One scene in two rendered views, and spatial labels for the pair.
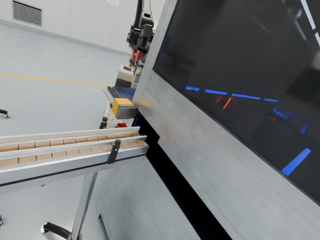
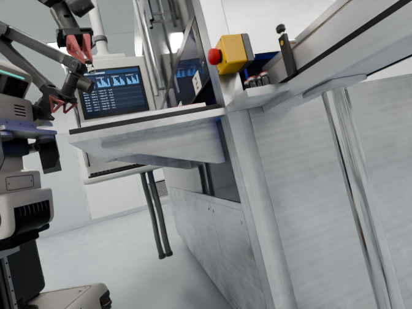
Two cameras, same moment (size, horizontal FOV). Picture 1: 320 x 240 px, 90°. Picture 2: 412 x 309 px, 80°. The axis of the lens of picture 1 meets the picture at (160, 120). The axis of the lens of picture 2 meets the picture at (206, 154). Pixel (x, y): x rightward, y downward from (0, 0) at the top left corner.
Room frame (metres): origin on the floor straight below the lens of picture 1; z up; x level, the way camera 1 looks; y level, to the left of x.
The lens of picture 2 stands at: (0.43, 0.78, 0.74)
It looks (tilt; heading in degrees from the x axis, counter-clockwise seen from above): 2 degrees up; 301
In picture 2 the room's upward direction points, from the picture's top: 14 degrees counter-clockwise
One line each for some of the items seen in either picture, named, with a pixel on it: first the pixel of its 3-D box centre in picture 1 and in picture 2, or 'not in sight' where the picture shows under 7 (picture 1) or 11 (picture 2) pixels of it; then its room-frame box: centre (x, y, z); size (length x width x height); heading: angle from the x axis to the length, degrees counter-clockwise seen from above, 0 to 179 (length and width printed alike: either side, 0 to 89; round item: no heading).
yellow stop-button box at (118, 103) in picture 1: (122, 108); (232, 54); (0.65, 0.18, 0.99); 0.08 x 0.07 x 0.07; 47
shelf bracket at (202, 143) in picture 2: not in sight; (167, 153); (0.91, 0.21, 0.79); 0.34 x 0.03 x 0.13; 47
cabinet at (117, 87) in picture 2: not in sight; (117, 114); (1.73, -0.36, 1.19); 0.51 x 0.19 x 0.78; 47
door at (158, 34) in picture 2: not in sight; (157, 35); (1.24, -0.34, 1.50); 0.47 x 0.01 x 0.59; 137
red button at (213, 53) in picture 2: not in sight; (215, 56); (0.68, 0.21, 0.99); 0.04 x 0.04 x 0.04; 47
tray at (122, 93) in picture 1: (138, 102); (146, 127); (0.99, 0.18, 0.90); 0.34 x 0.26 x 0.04; 47
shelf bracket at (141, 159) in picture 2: not in sight; (155, 164); (1.28, -0.13, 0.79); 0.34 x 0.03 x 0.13; 47
